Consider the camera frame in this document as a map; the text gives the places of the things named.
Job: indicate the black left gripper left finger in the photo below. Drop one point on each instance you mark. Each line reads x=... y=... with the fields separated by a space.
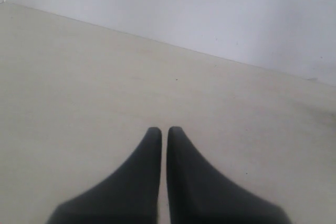
x=129 y=195

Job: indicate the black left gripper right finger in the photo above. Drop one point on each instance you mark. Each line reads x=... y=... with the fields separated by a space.
x=199 y=193

